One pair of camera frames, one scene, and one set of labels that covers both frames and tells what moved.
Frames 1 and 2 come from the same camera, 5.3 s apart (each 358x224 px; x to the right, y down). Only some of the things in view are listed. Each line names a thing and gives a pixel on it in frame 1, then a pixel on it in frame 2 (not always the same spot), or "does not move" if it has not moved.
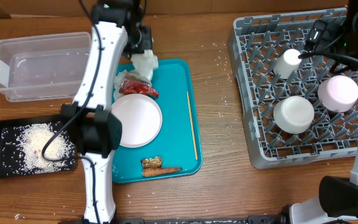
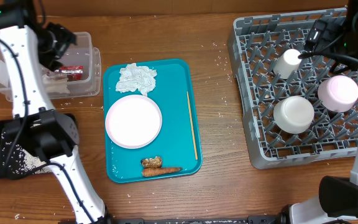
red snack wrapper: (129, 86) to (73, 72)
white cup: (287, 63) does not move
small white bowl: (293, 114) does not move
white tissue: (144, 64) to (133, 78)
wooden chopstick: (192, 130) does not move
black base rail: (279, 218) does not move
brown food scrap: (151, 162) does not move
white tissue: (119, 80) to (55, 83)
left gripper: (146, 33) to (51, 61)
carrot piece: (148, 172) does not move
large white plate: (141, 119) does not move
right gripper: (329, 32) does not move
